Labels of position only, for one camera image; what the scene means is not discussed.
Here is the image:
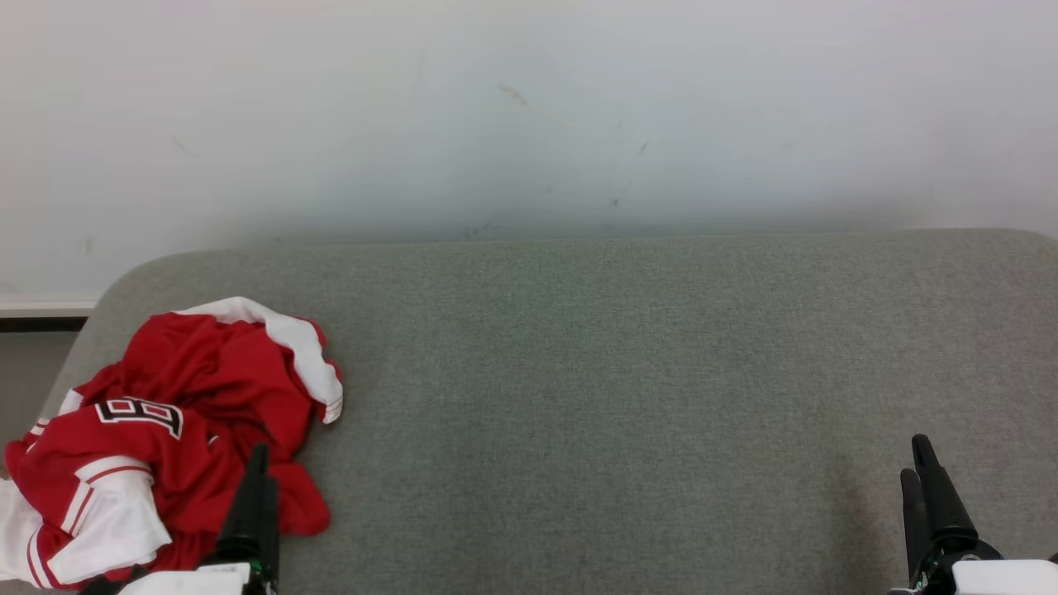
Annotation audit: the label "red shorts with white stripes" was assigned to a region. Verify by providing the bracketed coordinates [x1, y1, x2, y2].
[58, 297, 345, 537]

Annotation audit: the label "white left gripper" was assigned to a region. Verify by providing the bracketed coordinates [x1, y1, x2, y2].
[120, 444, 281, 595]

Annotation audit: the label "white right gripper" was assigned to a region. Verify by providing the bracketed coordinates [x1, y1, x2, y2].
[889, 434, 1058, 595]

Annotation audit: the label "red jersey with number print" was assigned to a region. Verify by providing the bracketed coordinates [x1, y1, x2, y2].
[0, 395, 274, 590]

